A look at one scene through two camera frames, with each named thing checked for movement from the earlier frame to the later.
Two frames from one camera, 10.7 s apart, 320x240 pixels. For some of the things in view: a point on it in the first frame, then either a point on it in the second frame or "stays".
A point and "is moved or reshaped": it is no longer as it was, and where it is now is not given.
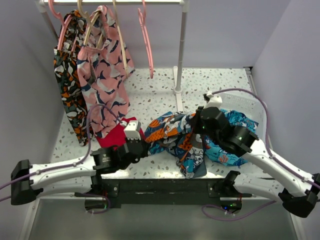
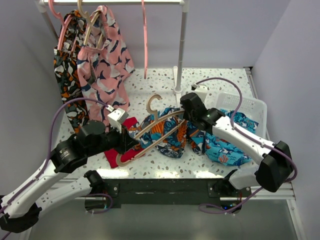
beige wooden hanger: x=121 y=46 -> x=158 y=116
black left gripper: x=145 y=153 -> x=126 y=141
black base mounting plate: x=140 y=192 stays
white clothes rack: x=180 y=54 stays
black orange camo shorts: x=66 y=60 stays
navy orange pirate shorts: x=174 y=133 is moved or reshaped
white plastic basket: x=250 y=106 stays
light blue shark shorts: x=213 y=151 stays
